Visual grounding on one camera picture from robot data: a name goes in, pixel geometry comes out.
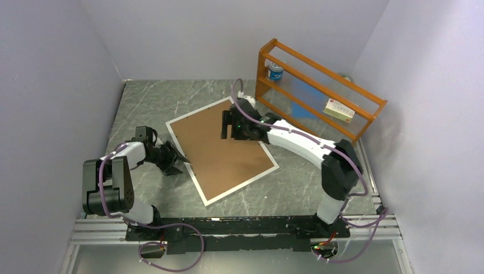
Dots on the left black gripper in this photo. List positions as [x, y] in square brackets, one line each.
[172, 154]

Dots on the tape roll behind shelf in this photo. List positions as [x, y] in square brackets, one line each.
[347, 77]

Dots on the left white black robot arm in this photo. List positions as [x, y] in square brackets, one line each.
[107, 183]

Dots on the white picture frame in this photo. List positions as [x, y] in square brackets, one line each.
[223, 151]

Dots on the aluminium rail frame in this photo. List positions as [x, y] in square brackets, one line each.
[380, 224]

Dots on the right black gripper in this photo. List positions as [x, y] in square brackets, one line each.
[229, 118]

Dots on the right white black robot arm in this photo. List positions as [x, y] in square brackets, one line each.
[340, 168]

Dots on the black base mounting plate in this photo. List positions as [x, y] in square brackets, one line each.
[192, 234]

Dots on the orange wooden shelf rack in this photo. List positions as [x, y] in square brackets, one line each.
[309, 85]

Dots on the blue white can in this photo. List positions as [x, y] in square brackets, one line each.
[275, 72]

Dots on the small cream red box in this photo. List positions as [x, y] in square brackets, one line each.
[339, 111]

